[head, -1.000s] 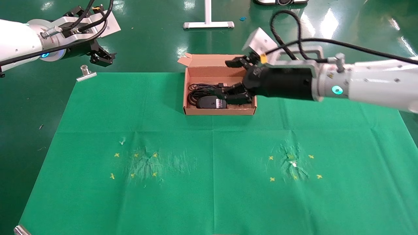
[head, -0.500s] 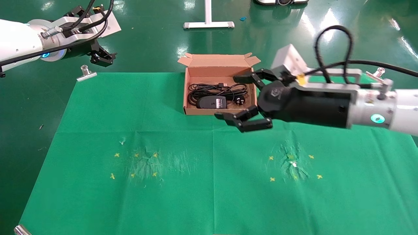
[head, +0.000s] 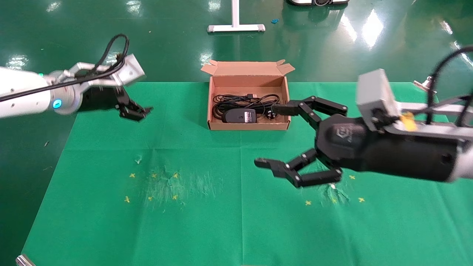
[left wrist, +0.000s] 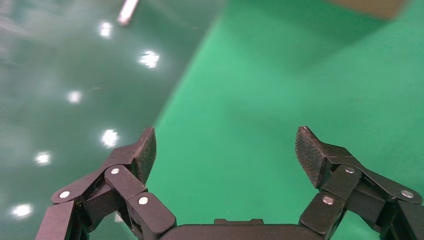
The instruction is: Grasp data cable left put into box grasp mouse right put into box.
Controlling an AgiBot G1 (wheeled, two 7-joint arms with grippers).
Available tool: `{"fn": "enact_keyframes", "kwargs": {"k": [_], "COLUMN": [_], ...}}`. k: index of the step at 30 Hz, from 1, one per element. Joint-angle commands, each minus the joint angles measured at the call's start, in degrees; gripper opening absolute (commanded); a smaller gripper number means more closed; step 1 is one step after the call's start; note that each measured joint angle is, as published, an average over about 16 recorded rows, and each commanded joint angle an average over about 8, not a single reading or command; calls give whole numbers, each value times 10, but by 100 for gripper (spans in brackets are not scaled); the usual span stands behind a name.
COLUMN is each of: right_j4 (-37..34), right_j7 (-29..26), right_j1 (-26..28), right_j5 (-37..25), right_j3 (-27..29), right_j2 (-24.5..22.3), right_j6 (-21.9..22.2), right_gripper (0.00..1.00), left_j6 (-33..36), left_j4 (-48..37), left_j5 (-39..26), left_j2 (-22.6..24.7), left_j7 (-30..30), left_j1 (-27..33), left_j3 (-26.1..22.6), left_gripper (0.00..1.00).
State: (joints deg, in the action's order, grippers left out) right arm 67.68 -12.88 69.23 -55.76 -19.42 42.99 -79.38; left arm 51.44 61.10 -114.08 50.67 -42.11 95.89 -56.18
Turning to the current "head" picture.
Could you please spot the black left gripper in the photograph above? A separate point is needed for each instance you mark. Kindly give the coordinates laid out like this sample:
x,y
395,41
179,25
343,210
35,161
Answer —
x,y
99,99

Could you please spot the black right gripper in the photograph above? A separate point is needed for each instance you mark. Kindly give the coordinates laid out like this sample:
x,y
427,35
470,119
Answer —
x,y
388,151

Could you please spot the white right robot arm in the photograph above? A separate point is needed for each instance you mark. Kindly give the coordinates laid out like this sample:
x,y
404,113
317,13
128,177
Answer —
x,y
465,162

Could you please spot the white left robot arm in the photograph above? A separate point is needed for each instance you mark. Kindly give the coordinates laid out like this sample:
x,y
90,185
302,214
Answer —
x,y
26,92

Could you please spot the open brown cardboard box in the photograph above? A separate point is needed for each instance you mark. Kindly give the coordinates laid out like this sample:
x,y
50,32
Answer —
x,y
247,74

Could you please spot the white stand base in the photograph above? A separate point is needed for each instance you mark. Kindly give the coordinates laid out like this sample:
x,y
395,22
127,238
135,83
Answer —
x,y
235,27

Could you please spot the silver binder clip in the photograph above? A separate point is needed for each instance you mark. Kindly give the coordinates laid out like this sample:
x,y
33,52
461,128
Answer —
x,y
428,84
25,261

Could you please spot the black white mobile base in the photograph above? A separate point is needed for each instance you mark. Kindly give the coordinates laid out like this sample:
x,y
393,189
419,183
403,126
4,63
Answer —
x,y
317,2

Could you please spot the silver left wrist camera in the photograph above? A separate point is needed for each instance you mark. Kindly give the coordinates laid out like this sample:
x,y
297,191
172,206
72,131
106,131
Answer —
x,y
129,72

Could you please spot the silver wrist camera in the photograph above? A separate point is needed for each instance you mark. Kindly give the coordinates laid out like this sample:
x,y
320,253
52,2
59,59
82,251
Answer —
x,y
375,94
129,72

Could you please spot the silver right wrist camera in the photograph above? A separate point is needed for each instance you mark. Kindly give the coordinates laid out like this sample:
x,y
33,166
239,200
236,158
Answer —
x,y
375,94

